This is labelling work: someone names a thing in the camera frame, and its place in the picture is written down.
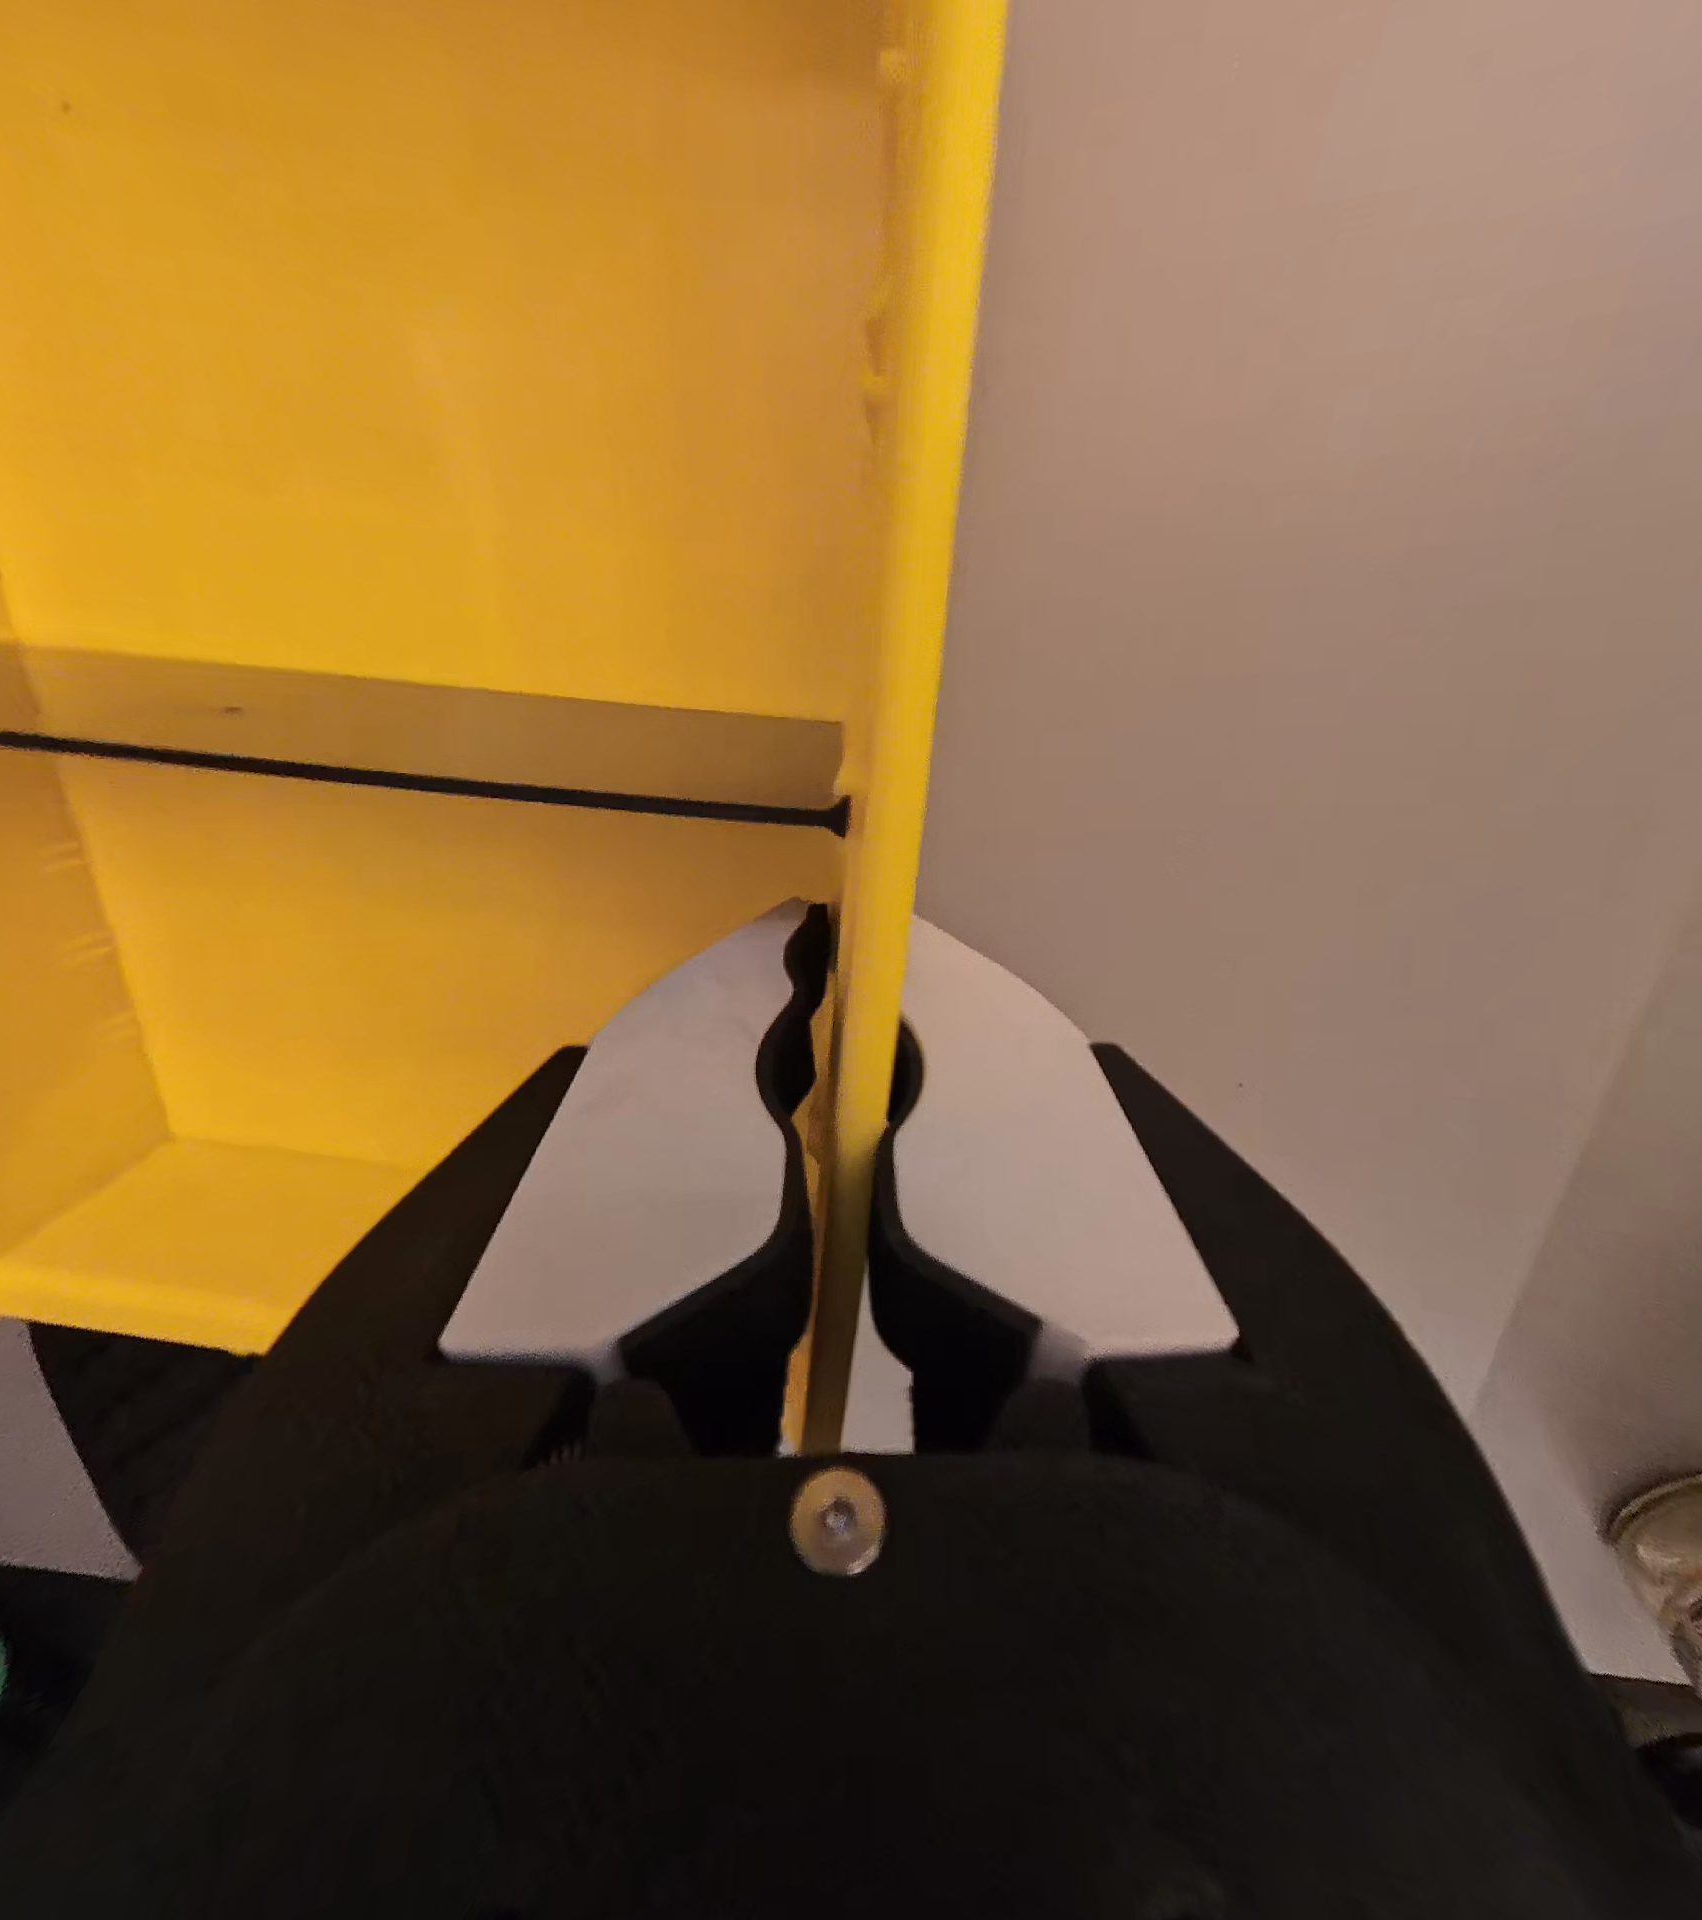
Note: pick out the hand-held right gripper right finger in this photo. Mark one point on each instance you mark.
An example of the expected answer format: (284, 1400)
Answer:
(1047, 1201)

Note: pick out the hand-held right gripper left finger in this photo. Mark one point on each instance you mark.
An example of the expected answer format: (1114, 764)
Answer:
(641, 1201)

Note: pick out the yellow plastic bin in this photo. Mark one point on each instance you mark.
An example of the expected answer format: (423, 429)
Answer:
(416, 374)

